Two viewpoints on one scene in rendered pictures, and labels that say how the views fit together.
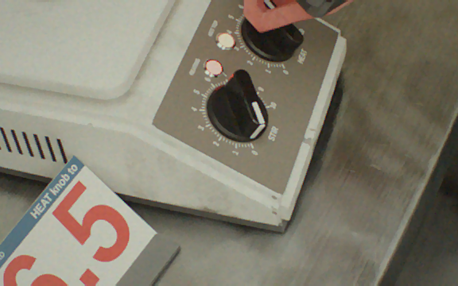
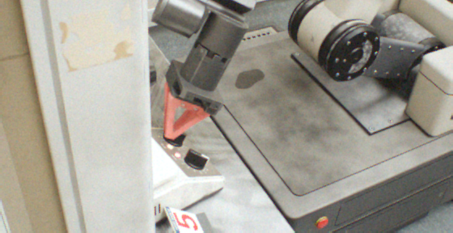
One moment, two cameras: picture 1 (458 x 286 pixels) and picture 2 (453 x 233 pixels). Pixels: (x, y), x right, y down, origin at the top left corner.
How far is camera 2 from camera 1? 0.54 m
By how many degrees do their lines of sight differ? 45
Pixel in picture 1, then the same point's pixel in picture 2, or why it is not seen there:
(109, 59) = (165, 166)
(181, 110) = (187, 169)
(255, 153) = (208, 170)
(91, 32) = not seen: hidden behind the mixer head
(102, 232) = (188, 222)
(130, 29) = (158, 155)
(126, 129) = (184, 183)
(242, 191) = (215, 180)
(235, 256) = (218, 203)
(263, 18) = (175, 133)
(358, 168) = (217, 162)
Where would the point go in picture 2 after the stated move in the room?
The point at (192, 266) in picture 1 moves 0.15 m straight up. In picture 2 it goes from (213, 214) to (218, 141)
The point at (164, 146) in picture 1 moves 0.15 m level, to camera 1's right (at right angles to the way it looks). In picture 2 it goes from (193, 181) to (243, 119)
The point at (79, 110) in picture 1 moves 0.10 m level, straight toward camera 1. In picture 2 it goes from (166, 187) to (237, 208)
